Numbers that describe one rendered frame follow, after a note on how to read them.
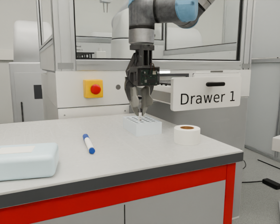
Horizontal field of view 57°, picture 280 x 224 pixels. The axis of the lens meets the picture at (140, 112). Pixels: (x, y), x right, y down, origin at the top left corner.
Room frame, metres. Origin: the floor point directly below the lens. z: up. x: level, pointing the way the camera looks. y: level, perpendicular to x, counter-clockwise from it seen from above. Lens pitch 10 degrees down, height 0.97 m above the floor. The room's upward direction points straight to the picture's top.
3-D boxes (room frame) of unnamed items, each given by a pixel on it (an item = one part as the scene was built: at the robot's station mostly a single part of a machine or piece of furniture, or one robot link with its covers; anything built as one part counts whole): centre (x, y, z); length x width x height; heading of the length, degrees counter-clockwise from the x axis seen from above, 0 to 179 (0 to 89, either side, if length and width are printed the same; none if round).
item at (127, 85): (0.79, 0.02, 0.90); 0.05 x 0.02 x 0.09; 112
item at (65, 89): (1.65, 0.05, 0.87); 1.02 x 0.95 x 0.14; 114
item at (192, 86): (0.90, -0.24, 0.87); 0.29 x 0.02 x 0.11; 114
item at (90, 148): (0.65, 0.13, 0.77); 0.14 x 0.02 x 0.02; 18
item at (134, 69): (0.78, -0.01, 0.96); 0.09 x 0.08 x 0.12; 22
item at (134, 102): (0.77, 0.01, 0.86); 0.06 x 0.03 x 0.09; 22
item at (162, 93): (1.09, -0.15, 0.86); 0.40 x 0.26 x 0.06; 24
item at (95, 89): (1.01, 0.17, 0.88); 0.04 x 0.03 x 0.04; 114
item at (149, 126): (0.81, 0.00, 0.78); 0.12 x 0.08 x 0.04; 22
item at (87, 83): (1.04, 0.19, 0.88); 0.07 x 0.05 x 0.07; 114
